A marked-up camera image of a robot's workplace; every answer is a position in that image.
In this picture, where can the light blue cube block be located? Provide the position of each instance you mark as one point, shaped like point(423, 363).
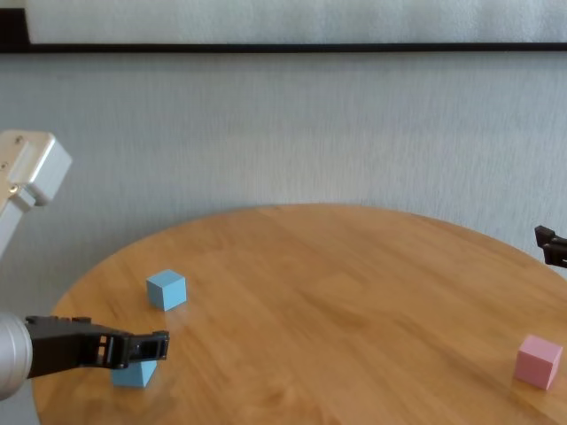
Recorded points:
point(133, 376)
point(166, 290)

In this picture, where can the white foam wall panel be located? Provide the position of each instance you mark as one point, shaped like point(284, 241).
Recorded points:
point(283, 22)

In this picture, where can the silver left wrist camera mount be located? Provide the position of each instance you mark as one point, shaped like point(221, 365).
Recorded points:
point(40, 164)

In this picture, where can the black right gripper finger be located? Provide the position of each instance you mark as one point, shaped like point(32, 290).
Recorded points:
point(553, 248)

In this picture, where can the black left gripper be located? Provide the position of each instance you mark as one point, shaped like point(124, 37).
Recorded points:
point(62, 347)

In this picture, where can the pink cube block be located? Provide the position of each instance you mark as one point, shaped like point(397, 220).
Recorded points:
point(538, 360)

